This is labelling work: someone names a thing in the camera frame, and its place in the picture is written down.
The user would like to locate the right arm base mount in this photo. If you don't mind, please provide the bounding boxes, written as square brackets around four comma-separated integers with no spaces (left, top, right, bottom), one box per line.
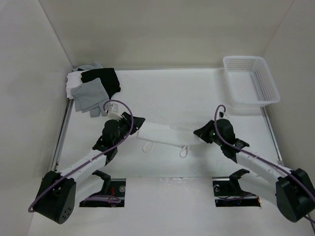
[212,169,261,207]

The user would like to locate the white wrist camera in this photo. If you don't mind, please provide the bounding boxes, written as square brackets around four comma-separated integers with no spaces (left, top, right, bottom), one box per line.
[219,112,226,118]
[104,104,122,120]

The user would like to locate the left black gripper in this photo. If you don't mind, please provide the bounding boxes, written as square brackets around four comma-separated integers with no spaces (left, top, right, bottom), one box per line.
[114,112,145,146]

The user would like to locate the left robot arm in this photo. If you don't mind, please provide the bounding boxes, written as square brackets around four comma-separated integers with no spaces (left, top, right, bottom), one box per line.
[29,112,145,224]

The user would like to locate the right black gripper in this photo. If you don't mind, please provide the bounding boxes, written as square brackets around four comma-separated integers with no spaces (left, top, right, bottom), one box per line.
[193,119,224,147]

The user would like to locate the white plastic basket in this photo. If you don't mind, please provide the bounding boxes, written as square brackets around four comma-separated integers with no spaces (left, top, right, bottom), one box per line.
[223,56,281,108]

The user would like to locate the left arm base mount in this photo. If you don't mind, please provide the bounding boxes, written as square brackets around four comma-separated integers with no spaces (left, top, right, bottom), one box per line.
[79,170,126,208]

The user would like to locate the folded white tank top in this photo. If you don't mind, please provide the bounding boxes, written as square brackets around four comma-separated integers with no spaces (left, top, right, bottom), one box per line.
[66,71,83,99]

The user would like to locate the folded black tank top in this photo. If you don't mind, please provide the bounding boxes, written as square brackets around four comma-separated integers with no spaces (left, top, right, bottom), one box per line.
[81,68,121,99]

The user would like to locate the light grey folded top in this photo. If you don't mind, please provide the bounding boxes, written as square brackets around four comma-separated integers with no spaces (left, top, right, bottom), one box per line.
[72,61,103,72]

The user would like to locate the white tank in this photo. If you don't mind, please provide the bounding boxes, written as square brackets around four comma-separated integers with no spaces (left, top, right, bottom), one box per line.
[137,121,202,158]
[66,71,83,99]

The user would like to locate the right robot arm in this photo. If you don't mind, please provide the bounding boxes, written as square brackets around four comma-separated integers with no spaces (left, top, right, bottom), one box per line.
[193,119,315,222]

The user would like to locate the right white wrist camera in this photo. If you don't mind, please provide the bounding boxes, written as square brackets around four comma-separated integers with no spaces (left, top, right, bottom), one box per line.
[219,112,226,118]

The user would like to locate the folded grey tank top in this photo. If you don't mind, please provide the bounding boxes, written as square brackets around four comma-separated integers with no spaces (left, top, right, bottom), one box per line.
[70,78,109,118]

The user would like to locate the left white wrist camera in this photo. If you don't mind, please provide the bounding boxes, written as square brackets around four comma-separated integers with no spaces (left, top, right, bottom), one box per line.
[104,104,122,120]

